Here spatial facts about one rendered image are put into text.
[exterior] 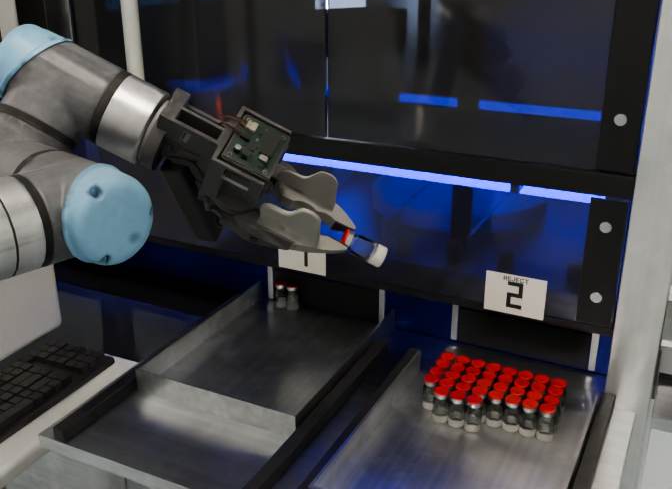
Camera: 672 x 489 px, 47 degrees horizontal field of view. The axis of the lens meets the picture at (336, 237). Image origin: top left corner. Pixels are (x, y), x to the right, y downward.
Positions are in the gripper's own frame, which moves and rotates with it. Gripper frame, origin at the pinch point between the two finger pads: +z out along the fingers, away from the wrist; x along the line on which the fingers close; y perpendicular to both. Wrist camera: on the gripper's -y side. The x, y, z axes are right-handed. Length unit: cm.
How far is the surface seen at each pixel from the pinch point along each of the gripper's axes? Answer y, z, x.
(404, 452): -26.6, 22.1, -6.4
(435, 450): -25.5, 25.6, -4.8
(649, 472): -128, 129, 63
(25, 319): -74, -36, 4
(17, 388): -63, -29, -10
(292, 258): -42.0, 0.0, 20.9
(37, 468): -127, -26, -7
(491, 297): -23.8, 26.8, 19.1
